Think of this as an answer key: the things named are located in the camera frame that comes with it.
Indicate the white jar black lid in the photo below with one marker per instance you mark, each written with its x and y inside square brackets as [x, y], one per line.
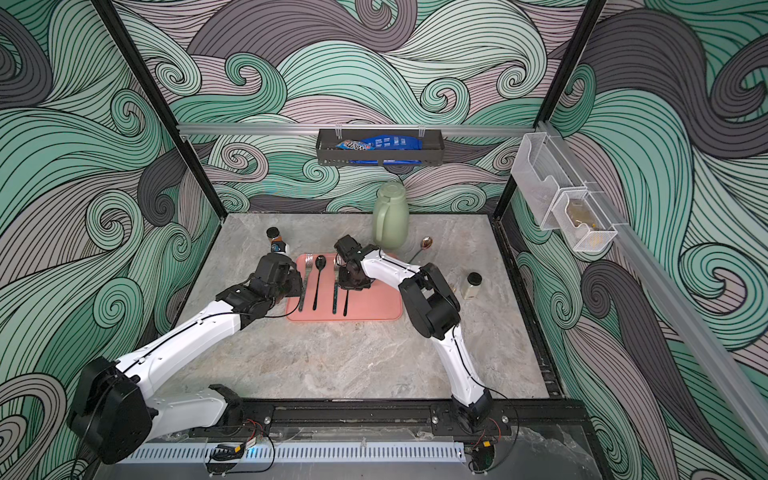
[472, 285]

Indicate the aluminium rail right wall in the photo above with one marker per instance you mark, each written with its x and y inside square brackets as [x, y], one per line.
[725, 373]

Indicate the aluminium rail wall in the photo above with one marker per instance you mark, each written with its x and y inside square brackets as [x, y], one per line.
[725, 373]
[305, 129]

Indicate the aluminium rail back wall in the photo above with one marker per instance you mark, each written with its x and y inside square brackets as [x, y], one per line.
[305, 129]

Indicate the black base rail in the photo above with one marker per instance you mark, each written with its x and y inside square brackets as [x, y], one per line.
[440, 417]

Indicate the white perforated cable duct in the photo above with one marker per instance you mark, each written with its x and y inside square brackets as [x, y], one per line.
[306, 452]

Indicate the silver fork dark handle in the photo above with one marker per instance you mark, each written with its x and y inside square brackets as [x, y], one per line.
[309, 263]

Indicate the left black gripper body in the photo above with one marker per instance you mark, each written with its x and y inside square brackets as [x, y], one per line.
[293, 288]

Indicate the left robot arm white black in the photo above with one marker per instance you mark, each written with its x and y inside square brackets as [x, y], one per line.
[116, 407]

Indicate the orange spice jar black lid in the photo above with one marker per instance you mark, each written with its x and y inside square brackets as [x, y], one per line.
[277, 244]

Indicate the green thermos jug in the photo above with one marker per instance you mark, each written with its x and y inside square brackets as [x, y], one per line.
[391, 216]

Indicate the rainbow iridescent spoon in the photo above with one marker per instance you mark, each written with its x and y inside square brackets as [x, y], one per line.
[425, 244]

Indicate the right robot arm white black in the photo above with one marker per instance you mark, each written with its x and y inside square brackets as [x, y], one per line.
[434, 312]

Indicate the silver fork teal handle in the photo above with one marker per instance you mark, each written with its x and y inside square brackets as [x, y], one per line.
[335, 299]

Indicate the black wire wall basket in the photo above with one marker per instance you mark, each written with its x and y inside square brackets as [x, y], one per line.
[431, 154]

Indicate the pink plastic tray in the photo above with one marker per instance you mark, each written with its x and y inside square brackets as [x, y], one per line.
[380, 302]

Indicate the blue snack bag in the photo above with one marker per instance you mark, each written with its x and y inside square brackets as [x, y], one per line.
[383, 143]

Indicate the clear plastic wall bin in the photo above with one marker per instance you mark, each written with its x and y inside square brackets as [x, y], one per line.
[558, 196]

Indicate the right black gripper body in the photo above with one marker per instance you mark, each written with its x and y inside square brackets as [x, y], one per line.
[353, 278]

